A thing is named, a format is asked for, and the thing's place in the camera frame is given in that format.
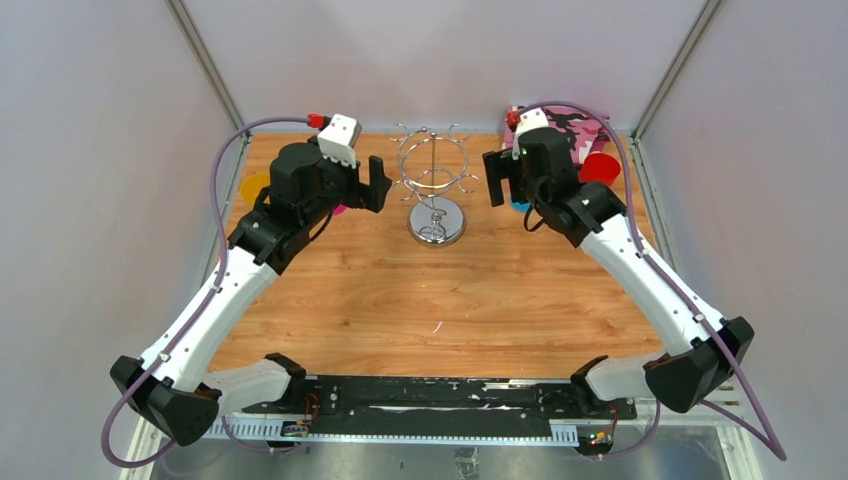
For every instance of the red wine glass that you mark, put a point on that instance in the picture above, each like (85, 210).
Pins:
(601, 168)

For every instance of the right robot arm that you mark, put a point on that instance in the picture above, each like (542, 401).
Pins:
(701, 346)

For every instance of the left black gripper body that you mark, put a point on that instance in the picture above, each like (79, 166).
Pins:
(351, 192)

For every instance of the pink camouflage cloth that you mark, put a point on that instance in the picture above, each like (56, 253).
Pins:
(585, 134)

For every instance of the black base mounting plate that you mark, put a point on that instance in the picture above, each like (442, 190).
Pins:
(442, 407)

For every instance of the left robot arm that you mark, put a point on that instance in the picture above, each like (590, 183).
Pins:
(170, 385)

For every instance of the chrome wine glass rack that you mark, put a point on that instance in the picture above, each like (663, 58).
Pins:
(435, 220)

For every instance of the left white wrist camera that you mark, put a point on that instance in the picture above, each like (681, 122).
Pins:
(337, 140)

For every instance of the aluminium frame rail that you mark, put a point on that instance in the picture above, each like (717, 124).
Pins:
(656, 445)

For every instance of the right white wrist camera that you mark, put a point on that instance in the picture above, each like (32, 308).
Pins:
(524, 122)

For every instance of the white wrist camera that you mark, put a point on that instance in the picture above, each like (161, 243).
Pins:
(524, 122)
(337, 140)

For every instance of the blue wine glass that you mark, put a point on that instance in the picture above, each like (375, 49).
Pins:
(521, 207)

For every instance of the yellow wine glass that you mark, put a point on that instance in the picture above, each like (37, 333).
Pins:
(252, 186)

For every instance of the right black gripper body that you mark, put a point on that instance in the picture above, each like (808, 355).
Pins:
(518, 184)

